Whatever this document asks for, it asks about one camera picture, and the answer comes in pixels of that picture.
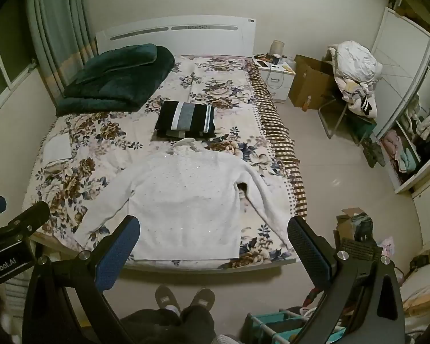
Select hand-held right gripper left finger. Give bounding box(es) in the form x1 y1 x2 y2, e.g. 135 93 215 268
21 215 141 344

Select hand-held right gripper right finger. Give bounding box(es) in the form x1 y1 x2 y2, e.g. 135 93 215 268
287 216 406 344

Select white knit sweater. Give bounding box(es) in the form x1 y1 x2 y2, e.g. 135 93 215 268
82 139 295 261

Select striped folded clothes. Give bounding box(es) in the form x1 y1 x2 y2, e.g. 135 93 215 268
154 100 217 140

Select small open cardboard box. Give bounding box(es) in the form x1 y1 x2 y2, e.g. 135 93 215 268
335 207 375 241

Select person's left slipper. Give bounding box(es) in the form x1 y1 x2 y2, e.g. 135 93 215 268
155 285 181 312

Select person's slipper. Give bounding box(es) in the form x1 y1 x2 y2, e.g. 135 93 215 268
155 285 181 312
190 288 216 310

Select small white folded cloth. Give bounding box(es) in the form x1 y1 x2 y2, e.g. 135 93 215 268
43 134 72 162

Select teal storage rack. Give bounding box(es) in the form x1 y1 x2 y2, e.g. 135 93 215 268
245 310 345 344

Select person's right slipper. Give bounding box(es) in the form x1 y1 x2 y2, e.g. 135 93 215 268
190 288 216 310

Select person's legs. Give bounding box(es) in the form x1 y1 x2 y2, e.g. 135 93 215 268
118 304 216 344

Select metal folding chair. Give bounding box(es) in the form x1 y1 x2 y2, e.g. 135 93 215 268
317 89 377 144

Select window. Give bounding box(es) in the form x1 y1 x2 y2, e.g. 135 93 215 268
0 18 40 115

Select dark green folded blanket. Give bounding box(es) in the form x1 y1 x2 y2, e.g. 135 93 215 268
55 45 175 117

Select large brown cardboard box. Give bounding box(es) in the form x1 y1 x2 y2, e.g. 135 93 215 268
288 54 335 110

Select white nightstand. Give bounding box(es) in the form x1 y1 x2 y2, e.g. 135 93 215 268
253 55 296 103

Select dark green pillow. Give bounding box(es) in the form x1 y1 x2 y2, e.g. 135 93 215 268
73 43 158 83

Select floral patterned bedsheet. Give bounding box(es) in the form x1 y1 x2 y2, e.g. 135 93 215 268
21 54 309 269

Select green curtain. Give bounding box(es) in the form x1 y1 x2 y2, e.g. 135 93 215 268
23 0 97 108

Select pile of laundry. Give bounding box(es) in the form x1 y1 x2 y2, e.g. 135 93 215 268
328 40 384 117

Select white wardrobe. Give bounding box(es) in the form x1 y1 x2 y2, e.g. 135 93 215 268
371 6 430 196

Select white bed headboard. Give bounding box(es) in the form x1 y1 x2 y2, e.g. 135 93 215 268
95 15 257 58

